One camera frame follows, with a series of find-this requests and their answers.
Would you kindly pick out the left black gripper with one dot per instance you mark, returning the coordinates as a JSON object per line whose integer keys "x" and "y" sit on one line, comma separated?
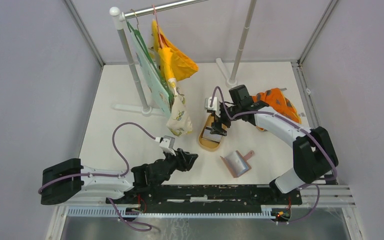
{"x": 184, "y": 159}

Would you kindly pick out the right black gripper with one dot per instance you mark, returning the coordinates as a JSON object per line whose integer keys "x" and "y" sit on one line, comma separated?
{"x": 217, "y": 125}

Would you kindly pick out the yellow oval tray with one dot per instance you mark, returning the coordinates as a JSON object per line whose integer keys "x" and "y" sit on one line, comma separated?
{"x": 207, "y": 141}

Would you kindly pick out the white black-striped credit card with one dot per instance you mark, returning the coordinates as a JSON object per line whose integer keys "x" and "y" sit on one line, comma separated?
{"x": 207, "y": 135}

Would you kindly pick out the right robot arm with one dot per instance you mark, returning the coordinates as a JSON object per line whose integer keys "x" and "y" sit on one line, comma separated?
{"x": 313, "y": 153}

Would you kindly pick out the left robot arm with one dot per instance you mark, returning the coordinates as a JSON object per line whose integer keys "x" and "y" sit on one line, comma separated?
{"x": 70, "y": 181}

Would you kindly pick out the cream printed garment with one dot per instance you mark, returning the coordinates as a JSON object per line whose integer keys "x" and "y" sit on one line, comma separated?
{"x": 179, "y": 122}

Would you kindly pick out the orange patterned cloth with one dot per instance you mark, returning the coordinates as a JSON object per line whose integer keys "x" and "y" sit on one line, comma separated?
{"x": 276, "y": 99}

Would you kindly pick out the yellow garment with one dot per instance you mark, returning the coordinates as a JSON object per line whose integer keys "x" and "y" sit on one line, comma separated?
{"x": 173, "y": 62}

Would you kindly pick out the green clothes hanger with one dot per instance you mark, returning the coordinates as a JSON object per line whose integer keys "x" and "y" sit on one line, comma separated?
{"x": 149, "y": 68}

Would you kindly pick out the light green printed garment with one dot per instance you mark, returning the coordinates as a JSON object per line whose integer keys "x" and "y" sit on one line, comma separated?
{"x": 165, "y": 109}

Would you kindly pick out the pink clothes hanger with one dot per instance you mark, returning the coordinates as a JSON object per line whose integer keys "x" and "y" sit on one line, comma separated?
{"x": 157, "y": 27}

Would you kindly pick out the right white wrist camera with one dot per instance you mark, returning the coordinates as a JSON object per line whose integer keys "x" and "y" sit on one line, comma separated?
{"x": 212, "y": 106}

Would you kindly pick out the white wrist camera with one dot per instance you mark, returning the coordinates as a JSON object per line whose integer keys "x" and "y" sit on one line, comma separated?
{"x": 166, "y": 143}
{"x": 212, "y": 106}

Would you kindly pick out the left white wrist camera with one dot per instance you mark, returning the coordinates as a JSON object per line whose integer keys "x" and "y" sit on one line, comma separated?
{"x": 166, "y": 143}

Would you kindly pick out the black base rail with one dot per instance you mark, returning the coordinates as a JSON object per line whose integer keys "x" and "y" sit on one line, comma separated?
{"x": 209, "y": 199}

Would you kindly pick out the white perforated cable tray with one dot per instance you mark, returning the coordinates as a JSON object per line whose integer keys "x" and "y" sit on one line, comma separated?
{"x": 111, "y": 212}

